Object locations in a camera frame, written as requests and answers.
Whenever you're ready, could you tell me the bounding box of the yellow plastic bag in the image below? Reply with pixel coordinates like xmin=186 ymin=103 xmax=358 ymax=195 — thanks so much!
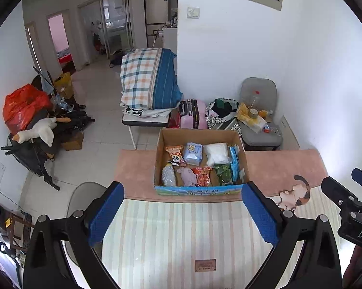
xmin=236 ymin=102 xmax=254 ymax=125

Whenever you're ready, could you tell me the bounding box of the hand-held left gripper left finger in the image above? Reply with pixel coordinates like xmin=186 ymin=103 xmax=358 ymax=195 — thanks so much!
xmin=23 ymin=181 xmax=125 ymax=289

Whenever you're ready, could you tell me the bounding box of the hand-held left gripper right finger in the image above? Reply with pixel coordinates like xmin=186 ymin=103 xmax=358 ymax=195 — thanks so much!
xmin=241 ymin=181 xmax=342 ymax=289

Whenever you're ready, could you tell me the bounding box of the white plastic bag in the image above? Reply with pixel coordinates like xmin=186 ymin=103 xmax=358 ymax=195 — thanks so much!
xmin=203 ymin=143 xmax=231 ymax=168

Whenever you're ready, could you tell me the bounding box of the grey chair with clutter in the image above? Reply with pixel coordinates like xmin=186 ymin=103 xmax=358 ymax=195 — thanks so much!
xmin=238 ymin=78 xmax=283 ymax=151

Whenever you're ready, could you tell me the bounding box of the orange panda snack packet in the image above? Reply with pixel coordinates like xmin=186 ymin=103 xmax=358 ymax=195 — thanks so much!
xmin=165 ymin=145 xmax=186 ymax=167

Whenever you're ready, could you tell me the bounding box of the green wipes packet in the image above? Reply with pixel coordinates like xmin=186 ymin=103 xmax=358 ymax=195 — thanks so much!
xmin=213 ymin=164 xmax=235 ymax=186

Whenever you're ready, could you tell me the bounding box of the silver and yellow packet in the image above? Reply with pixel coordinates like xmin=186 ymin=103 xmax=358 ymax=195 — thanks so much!
xmin=161 ymin=163 xmax=177 ymax=186

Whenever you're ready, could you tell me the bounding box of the pink suitcase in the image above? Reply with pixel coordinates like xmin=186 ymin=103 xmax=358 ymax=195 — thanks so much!
xmin=179 ymin=99 xmax=208 ymax=129

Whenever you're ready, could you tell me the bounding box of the red snack packet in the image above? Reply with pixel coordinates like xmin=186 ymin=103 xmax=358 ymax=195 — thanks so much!
xmin=193 ymin=166 xmax=213 ymax=187

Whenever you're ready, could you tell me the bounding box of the striped and pink tablecloth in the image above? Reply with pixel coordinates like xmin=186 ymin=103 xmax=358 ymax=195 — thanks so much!
xmin=100 ymin=149 xmax=345 ymax=289

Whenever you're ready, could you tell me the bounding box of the wooden chair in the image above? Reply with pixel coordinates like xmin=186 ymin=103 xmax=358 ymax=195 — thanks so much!
xmin=0 ymin=193 xmax=34 ymax=251

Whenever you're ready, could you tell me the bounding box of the light blue tissue packet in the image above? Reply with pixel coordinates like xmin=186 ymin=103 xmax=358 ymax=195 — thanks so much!
xmin=183 ymin=142 xmax=203 ymax=166

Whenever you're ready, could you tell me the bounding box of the long blue snack packet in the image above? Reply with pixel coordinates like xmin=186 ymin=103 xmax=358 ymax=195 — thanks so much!
xmin=228 ymin=145 xmax=241 ymax=184

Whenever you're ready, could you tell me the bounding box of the empty grey chair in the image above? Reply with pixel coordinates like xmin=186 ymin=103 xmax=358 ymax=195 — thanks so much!
xmin=62 ymin=182 xmax=110 ymax=267

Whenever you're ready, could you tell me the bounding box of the small brown cardboard box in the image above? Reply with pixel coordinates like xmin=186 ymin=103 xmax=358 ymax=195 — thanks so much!
xmin=60 ymin=131 xmax=84 ymax=151

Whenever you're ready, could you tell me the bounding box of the cat-shaped mat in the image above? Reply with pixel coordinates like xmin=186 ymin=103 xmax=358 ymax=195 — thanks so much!
xmin=273 ymin=175 xmax=311 ymax=212

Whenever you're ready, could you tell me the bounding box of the black and white cloth pile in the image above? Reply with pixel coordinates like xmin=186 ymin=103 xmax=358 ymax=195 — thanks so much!
xmin=205 ymin=98 xmax=241 ymax=132

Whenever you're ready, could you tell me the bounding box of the white goose plush toy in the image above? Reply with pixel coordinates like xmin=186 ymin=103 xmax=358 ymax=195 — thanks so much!
xmin=12 ymin=117 xmax=71 ymax=147

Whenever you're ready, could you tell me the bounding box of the white folded board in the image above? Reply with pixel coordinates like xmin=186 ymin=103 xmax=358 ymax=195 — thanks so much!
xmin=280 ymin=115 xmax=301 ymax=150

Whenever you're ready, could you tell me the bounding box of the pink purple packet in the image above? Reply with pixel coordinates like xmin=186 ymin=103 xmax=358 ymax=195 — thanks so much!
xmin=176 ymin=167 xmax=198 ymax=186

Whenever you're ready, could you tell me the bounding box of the black stroller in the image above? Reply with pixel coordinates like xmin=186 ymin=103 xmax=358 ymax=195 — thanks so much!
xmin=1 ymin=108 xmax=96 ymax=191

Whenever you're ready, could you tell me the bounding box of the plaid bedding bundle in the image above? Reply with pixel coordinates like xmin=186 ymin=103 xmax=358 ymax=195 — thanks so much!
xmin=120 ymin=48 xmax=183 ymax=110

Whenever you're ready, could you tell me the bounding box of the orange plastic bag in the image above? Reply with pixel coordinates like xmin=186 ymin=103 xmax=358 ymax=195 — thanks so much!
xmin=3 ymin=84 xmax=53 ymax=134

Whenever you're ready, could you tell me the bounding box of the person's right forearm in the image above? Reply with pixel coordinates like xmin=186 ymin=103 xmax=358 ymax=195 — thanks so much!
xmin=343 ymin=245 xmax=362 ymax=289

